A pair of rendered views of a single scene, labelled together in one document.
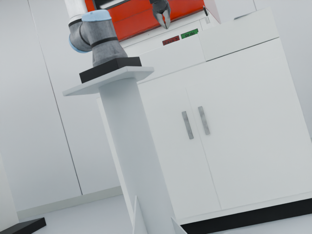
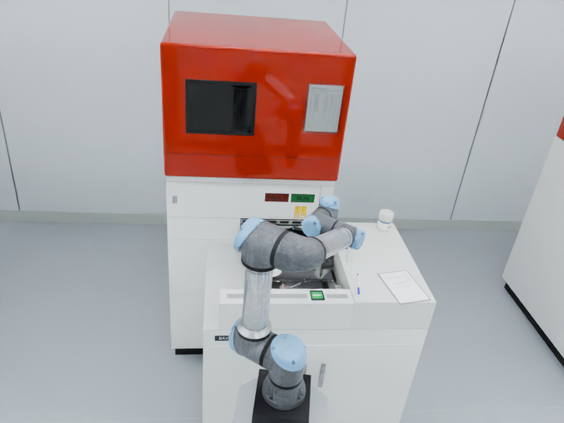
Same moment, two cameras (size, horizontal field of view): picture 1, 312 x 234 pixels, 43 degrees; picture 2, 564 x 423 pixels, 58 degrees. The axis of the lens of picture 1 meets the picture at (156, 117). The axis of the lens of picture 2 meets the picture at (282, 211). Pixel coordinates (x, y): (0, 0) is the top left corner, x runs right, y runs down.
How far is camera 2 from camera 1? 1.97 m
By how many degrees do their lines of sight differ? 41
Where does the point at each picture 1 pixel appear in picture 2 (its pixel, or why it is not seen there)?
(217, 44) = (369, 318)
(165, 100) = not seen: hidden behind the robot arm
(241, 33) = (397, 315)
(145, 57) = (284, 308)
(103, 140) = (69, 151)
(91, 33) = (283, 378)
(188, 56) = (333, 321)
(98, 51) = (284, 396)
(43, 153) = not seen: outside the picture
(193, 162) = not seen: hidden behind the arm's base
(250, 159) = (347, 408)
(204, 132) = (315, 383)
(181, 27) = (295, 185)
